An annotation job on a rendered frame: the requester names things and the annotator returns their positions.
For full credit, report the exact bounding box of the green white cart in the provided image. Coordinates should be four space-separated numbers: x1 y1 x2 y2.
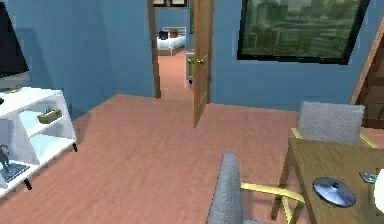
185 49 195 85

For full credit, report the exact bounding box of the brown wooden room door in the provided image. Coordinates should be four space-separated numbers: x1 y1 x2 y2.
193 0 215 129

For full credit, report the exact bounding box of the white bed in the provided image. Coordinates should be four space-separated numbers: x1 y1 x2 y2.
156 26 187 57

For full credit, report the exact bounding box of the grey upholstered chair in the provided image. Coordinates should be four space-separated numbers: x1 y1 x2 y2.
290 100 380 150
205 152 306 224

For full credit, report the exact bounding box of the black framed window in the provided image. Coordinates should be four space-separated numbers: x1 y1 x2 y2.
236 0 372 66

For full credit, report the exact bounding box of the olive tissue box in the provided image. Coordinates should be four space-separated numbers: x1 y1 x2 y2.
36 106 63 125

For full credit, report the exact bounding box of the white shelf unit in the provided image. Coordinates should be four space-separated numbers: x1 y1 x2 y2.
0 86 80 198

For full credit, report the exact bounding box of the grey round plate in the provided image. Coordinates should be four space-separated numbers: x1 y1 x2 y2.
312 176 357 208

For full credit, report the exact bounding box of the brown wooden table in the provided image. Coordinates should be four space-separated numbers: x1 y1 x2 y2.
270 137 384 224

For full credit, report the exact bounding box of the brown wooden bookshelf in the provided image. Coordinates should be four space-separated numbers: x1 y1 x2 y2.
349 16 384 130

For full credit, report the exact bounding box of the small dark phone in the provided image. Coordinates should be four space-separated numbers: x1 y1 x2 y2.
358 171 379 184

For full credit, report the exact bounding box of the black television set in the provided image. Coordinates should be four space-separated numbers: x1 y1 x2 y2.
0 2 32 90

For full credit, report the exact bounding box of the grey figurine statue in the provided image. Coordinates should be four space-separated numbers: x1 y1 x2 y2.
0 143 30 184

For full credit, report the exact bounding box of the white round object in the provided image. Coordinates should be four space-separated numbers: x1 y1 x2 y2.
373 168 384 214

